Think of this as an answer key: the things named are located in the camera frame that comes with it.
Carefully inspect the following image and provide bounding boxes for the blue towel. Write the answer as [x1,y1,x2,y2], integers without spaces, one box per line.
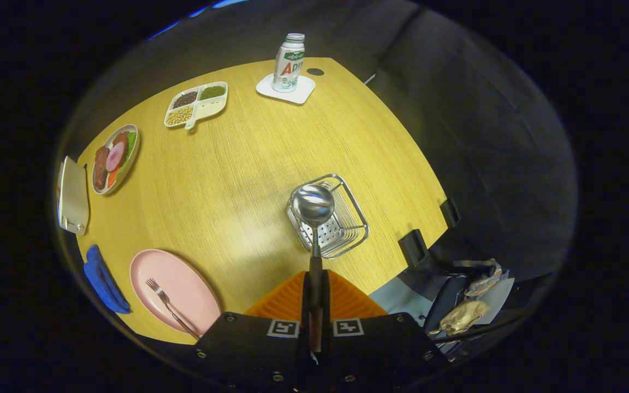
[83,245,132,314]

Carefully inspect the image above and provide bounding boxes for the white plate with toy food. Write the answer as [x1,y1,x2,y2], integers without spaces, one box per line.
[92,124,140,195]

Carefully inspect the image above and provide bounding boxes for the white divided dish with beans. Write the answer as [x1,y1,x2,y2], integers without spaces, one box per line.
[164,81,229,130]

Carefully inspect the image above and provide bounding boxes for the pink round plate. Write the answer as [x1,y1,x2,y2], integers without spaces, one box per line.
[129,249,222,336]

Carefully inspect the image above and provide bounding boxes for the metal wire basket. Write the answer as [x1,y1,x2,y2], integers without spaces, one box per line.
[287,174,370,259]

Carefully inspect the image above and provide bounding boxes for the white square coaster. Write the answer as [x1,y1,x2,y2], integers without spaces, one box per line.
[256,74,316,105]

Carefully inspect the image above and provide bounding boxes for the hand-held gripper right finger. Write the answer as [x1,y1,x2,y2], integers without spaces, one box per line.
[317,270,452,391]

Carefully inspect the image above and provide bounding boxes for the metal fork wooden handle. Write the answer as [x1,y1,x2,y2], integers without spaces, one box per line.
[145,278,201,340]

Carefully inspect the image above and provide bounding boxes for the metal spoon wooden handle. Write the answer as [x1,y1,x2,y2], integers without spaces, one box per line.
[292,184,335,355]

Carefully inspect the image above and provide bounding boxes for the crumpled beige paper bag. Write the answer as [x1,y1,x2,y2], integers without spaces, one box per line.
[439,299,491,336]
[453,259,504,298]

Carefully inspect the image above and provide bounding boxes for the black table clamp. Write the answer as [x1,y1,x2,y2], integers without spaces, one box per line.
[440,198,461,229]
[398,229,430,268]

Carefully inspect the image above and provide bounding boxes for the white toaster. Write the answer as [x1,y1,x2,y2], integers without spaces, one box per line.
[57,156,91,236]

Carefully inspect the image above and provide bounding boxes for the white drink bottle green cap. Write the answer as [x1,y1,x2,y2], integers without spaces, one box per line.
[272,33,306,93]

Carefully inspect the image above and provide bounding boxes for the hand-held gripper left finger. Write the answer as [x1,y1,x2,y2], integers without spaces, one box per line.
[194,270,315,391]

